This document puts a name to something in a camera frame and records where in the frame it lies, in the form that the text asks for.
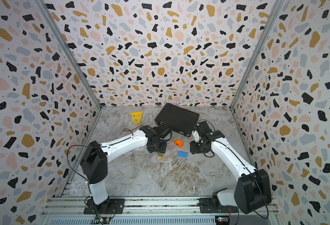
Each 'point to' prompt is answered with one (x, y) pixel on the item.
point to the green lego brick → (161, 153)
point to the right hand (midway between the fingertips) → (194, 149)
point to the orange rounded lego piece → (178, 143)
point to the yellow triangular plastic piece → (137, 116)
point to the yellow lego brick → (160, 156)
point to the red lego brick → (159, 155)
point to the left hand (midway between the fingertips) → (163, 149)
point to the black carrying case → (181, 120)
